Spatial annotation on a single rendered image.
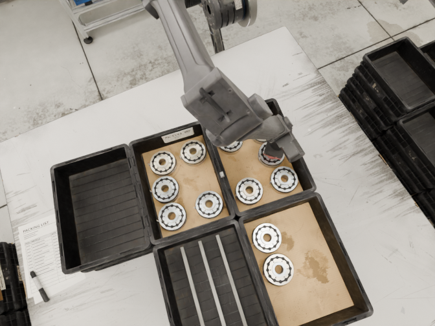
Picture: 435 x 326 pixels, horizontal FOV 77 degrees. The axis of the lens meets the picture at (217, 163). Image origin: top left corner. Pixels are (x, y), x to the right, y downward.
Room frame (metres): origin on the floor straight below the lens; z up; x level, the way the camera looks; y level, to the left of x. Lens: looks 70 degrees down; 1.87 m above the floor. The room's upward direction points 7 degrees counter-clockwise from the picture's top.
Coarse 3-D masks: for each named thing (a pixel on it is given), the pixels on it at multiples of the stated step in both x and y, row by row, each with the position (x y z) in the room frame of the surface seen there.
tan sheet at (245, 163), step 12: (252, 144) 0.43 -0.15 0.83; (228, 156) 0.39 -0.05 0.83; (240, 156) 0.39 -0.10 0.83; (252, 156) 0.38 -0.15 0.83; (228, 168) 0.34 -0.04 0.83; (240, 168) 0.33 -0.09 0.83; (252, 168) 0.33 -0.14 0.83; (264, 168) 0.32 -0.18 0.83; (264, 180) 0.27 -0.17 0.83; (264, 192) 0.23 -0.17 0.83; (276, 192) 0.22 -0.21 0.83; (240, 204) 0.19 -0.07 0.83
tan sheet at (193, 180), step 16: (176, 144) 0.47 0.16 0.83; (144, 160) 0.42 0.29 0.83; (208, 160) 0.38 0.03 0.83; (176, 176) 0.33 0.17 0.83; (192, 176) 0.33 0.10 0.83; (208, 176) 0.32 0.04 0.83; (192, 192) 0.26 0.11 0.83; (160, 208) 0.21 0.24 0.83; (192, 208) 0.20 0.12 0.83; (224, 208) 0.18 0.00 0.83; (160, 224) 0.15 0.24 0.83; (192, 224) 0.14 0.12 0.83
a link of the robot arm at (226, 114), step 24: (144, 0) 0.54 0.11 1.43; (168, 0) 0.48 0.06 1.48; (168, 24) 0.42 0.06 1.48; (192, 24) 0.43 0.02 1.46; (192, 48) 0.33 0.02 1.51; (192, 72) 0.28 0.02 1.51; (216, 72) 0.26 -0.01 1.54; (192, 96) 0.24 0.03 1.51; (216, 96) 0.23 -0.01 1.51; (240, 96) 0.23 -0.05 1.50; (216, 120) 0.21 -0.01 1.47; (240, 120) 0.21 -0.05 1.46
